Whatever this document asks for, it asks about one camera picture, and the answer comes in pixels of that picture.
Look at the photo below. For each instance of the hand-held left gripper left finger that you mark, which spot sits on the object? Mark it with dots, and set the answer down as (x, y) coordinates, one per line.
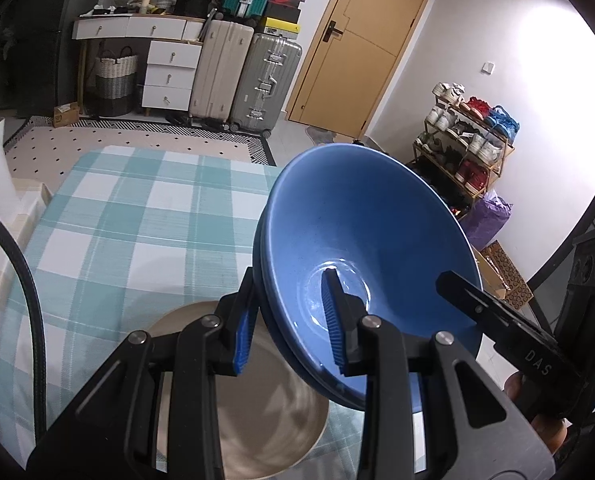
(242, 340)

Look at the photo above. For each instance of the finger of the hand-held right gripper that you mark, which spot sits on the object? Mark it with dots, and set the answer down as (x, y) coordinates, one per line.
(477, 305)

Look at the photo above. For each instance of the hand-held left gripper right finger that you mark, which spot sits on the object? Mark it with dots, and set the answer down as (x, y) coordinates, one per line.
(335, 330)

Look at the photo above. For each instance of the blue bowl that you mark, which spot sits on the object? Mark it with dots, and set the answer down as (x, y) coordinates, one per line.
(377, 220)
(290, 355)

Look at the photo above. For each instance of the cream plate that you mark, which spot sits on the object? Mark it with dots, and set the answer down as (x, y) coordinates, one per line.
(267, 420)

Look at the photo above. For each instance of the person's right hand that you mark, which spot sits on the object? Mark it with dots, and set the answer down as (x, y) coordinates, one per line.
(550, 432)

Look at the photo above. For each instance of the printed cardboard box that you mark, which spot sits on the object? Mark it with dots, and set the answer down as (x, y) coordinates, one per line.
(512, 280)

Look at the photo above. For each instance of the purple bag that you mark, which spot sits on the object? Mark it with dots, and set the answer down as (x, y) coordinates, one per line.
(487, 220)

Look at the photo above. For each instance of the wooden shoe rack with shoes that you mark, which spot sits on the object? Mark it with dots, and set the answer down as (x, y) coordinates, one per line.
(452, 120)

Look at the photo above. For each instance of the dotted rug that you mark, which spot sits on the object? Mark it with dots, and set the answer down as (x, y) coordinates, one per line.
(127, 137)

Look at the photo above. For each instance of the silver suitcase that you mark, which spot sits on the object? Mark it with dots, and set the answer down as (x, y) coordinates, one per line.
(265, 80)

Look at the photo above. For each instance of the cream suitcase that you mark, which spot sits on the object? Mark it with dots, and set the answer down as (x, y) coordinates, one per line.
(220, 70)

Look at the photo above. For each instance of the small cardboard box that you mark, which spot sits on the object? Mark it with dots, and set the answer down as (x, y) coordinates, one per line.
(66, 114)

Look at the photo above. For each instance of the wooden door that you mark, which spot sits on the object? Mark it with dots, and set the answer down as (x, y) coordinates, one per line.
(367, 35)

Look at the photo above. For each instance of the woven laundry basket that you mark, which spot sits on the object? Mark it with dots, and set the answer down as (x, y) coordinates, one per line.
(114, 75)

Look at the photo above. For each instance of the white drawer desk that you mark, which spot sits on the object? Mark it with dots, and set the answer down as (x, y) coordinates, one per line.
(167, 55)

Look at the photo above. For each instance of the yellow black box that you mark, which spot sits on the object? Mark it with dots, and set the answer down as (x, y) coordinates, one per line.
(277, 26)

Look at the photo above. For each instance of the red shoe box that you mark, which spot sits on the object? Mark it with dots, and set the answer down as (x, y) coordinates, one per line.
(283, 1)

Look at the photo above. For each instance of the black bag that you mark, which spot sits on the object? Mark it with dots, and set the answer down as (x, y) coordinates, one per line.
(192, 6)

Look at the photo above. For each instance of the white bottle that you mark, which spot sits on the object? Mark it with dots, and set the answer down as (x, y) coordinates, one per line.
(148, 2)

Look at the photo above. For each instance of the dark refrigerator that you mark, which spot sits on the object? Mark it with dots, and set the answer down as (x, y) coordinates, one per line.
(27, 60)

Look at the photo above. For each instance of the wall light switch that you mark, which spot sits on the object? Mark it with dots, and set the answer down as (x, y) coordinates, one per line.
(488, 67)

